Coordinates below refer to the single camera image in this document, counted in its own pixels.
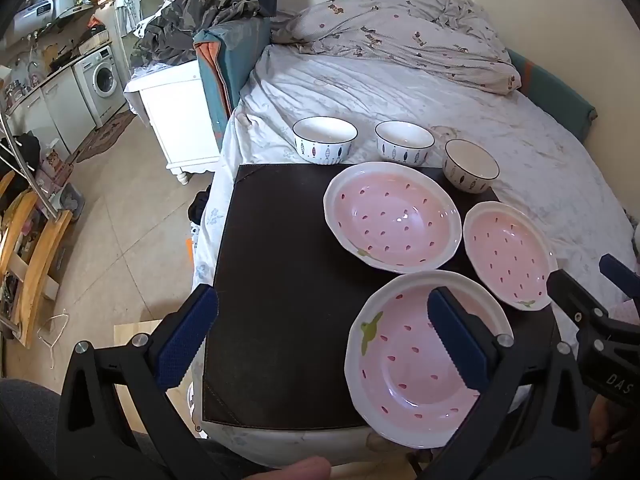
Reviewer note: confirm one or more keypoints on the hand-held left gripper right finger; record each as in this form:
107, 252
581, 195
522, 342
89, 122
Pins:
457, 345

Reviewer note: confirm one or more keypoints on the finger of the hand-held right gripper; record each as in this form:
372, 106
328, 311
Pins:
617, 272
570, 292

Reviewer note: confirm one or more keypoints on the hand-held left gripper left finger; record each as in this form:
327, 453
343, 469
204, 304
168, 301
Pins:
187, 340

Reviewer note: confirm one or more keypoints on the large pink strawberry plate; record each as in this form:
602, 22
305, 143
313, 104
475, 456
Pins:
400, 360
392, 212

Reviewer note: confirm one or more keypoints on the white fish-pattern bowl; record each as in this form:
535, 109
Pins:
404, 136
470, 162
324, 132

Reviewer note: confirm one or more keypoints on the person's left hand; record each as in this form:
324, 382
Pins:
300, 470

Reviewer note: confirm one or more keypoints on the small pink strawberry plate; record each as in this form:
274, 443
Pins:
507, 252

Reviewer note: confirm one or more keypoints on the black leather mat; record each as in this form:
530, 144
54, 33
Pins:
280, 285

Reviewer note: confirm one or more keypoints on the white clothes hanger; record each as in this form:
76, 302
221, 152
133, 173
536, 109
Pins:
59, 325

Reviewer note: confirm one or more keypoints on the black slippers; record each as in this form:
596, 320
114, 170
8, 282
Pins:
198, 207

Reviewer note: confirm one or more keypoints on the wooden rack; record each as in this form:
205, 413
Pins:
42, 255

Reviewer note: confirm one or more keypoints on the grey waste bin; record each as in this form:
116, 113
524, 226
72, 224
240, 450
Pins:
71, 202

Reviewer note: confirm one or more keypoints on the teal cushion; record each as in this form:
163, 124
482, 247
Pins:
555, 95

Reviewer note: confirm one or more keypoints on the patterned floor rug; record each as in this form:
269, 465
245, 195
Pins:
107, 135

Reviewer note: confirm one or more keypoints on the white nightstand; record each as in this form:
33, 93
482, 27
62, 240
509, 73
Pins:
175, 115

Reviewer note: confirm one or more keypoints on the black hanging clothes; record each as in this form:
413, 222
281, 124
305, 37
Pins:
20, 152

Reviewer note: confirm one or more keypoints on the white kitchen cabinet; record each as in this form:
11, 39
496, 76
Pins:
55, 110

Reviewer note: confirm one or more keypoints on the white washing machine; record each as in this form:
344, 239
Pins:
100, 80

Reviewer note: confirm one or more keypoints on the teal orange folded quilt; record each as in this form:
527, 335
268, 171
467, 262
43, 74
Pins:
225, 60

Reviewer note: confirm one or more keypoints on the grey printed quilt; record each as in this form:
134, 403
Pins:
400, 20

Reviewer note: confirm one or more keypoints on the camouflage clothing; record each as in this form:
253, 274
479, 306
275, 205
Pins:
200, 15

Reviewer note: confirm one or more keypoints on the white hanging shirt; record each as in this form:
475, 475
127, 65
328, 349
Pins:
127, 7

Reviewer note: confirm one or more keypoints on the white water heater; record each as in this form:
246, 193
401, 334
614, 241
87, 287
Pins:
45, 7

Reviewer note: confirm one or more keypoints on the metal rail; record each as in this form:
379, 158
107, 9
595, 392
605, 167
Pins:
25, 157

